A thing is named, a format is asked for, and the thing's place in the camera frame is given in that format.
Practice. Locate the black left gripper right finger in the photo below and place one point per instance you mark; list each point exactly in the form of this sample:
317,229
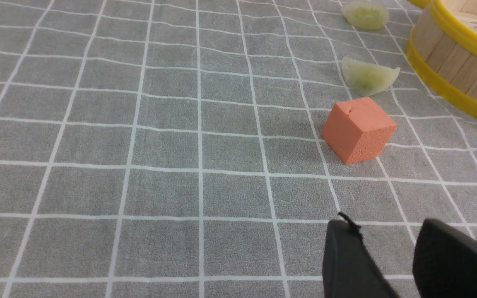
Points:
444,262

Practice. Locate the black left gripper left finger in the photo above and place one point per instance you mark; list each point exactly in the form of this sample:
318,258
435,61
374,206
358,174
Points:
348,269

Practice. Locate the greenish dumpling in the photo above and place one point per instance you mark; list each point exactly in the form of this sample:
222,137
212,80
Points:
365,14
367,79

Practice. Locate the bamboo steamer tray yellow rim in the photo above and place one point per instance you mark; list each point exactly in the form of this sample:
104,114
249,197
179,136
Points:
442,50

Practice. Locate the woven bamboo steamer lid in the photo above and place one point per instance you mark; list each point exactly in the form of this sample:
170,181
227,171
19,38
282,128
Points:
419,3

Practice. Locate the orange foam cube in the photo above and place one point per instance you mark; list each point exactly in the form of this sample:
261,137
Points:
358,130

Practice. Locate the grey checkered tablecloth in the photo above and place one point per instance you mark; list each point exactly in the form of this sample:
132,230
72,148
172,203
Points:
173,148

